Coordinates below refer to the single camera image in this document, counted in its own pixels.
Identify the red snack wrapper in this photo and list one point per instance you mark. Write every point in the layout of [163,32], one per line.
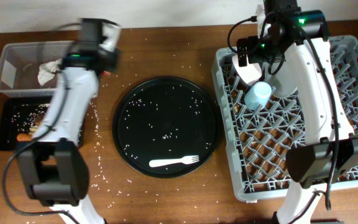
[106,74]

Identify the pink bowl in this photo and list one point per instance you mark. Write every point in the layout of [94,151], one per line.
[249,74]

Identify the grey dishwasher rack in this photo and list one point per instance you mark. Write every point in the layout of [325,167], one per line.
[258,141]

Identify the black rectangular tray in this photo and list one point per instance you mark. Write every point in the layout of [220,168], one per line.
[15,119]

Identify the grey plate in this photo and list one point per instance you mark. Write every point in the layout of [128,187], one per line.
[283,81]

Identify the clear plastic bin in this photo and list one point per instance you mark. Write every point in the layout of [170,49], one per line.
[19,68]

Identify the white plastic fork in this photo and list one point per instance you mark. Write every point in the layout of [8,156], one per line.
[164,162]

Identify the orange carrot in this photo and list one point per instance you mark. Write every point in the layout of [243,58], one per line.
[23,137]

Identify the white tissue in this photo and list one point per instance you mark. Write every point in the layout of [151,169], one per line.
[47,71]

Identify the light blue plastic cup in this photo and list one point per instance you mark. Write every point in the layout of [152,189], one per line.
[258,95]

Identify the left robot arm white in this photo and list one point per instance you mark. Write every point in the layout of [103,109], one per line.
[52,169]

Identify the oats and nuts food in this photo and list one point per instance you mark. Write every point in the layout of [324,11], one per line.
[36,118]

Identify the round black tray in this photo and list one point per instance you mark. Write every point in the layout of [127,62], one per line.
[166,118]

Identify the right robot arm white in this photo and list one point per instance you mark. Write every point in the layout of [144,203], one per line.
[295,45]

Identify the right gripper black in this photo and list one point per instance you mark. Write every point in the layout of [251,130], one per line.
[252,43]

